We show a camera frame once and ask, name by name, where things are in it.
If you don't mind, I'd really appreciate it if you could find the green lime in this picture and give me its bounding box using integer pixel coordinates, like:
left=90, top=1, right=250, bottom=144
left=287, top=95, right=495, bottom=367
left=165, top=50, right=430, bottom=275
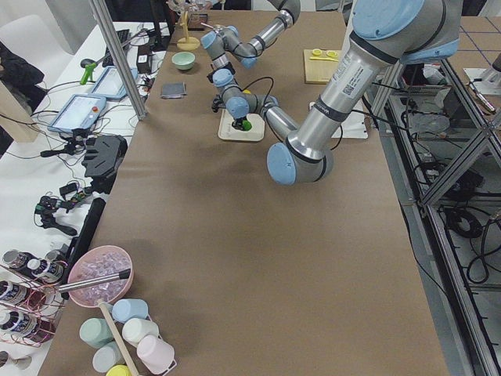
left=241, top=120, right=252, bottom=132

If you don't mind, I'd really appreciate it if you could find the cream plastic tray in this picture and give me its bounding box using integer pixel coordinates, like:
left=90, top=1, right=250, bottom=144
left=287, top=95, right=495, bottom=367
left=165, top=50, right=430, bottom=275
left=218, top=109, right=265, bottom=142

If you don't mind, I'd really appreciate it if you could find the grey folded cloth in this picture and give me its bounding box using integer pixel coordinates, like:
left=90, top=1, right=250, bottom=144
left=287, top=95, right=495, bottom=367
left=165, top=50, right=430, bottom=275
left=160, top=82, right=187, bottom=99

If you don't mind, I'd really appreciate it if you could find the mint green bowl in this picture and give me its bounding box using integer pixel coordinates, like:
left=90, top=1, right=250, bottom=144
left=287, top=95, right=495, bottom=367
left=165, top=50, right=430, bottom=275
left=171, top=52, right=196, bottom=71

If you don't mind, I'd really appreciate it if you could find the wooden cutting board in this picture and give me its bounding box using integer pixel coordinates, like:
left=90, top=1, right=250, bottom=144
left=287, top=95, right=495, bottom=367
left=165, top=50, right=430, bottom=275
left=303, top=49, right=341, bottom=84

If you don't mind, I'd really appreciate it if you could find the silver metal scoop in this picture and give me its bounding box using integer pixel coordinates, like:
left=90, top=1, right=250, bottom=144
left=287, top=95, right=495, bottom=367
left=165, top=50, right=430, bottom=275
left=201, top=23, right=223, bottom=31

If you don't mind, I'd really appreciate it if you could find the yellow plastic knife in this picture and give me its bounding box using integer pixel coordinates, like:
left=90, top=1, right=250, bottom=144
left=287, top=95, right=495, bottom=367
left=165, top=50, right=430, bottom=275
left=308, top=56, right=339, bottom=63

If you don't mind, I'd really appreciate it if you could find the brown box with items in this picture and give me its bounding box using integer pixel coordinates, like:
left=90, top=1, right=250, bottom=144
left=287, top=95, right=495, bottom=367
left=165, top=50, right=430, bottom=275
left=188, top=13, right=208, bottom=31

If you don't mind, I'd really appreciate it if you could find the yellow lemon half right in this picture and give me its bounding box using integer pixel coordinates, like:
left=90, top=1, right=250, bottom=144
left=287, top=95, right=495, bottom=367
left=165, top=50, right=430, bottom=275
left=326, top=50, right=338, bottom=58

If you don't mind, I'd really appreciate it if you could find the far blue teach pendant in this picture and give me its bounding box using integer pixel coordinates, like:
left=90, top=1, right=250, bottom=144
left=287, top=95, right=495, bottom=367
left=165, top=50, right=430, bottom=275
left=87, top=66, right=128, bottom=101

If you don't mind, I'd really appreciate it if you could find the blue teach pendant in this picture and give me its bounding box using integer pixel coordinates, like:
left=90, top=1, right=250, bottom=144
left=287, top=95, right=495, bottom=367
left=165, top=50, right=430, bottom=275
left=48, top=94, right=107, bottom=134
left=87, top=66, right=128, bottom=101

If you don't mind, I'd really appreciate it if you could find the near blue teach pendant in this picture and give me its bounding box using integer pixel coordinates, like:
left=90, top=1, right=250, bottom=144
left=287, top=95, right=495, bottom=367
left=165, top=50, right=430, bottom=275
left=48, top=94, right=107, bottom=134

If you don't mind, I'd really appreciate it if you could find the green barcode scanner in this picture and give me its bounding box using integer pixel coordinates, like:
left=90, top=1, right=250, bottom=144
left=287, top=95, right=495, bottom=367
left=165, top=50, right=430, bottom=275
left=80, top=58, right=104, bottom=85

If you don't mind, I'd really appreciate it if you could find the metal scoop in bowl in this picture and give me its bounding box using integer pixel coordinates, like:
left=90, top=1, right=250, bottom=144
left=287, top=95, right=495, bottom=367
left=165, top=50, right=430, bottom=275
left=57, top=269, right=132, bottom=293

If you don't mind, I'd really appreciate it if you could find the pink bowl with ice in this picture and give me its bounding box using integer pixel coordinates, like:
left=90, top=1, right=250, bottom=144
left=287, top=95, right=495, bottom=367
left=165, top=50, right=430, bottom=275
left=67, top=245, right=134, bottom=308

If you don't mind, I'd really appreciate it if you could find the person in black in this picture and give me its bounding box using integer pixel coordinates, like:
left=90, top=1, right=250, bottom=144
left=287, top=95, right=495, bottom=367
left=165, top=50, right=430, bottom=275
left=1, top=43, right=46, bottom=114

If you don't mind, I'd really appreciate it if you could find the cream white cup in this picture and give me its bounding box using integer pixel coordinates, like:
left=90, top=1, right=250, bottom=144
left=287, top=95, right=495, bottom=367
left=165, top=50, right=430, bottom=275
left=122, top=318, right=160, bottom=347

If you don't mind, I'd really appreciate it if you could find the pink cup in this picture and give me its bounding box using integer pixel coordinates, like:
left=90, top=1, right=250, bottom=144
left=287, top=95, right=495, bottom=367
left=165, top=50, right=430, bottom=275
left=136, top=335, right=177, bottom=374

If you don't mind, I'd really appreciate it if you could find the mint green cup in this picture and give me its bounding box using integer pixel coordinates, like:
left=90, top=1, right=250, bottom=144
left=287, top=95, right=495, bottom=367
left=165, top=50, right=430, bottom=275
left=79, top=317, right=114, bottom=349

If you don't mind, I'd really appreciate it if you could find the grey blue cup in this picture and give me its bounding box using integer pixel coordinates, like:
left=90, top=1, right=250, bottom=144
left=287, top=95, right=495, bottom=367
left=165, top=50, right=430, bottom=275
left=92, top=342, right=125, bottom=373

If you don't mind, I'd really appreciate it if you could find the yellow cup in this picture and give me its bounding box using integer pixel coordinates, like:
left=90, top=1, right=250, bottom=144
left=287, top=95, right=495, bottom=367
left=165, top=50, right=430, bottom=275
left=106, top=364, right=132, bottom=376

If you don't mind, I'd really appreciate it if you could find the aluminium frame post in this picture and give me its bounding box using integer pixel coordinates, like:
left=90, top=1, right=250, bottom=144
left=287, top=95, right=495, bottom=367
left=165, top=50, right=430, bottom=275
left=88, top=0, right=146, bottom=121

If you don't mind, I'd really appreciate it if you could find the copper wire bottle rack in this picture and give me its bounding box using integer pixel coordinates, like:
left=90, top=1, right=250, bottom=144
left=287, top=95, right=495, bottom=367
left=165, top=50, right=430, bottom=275
left=1, top=249, right=67, bottom=347

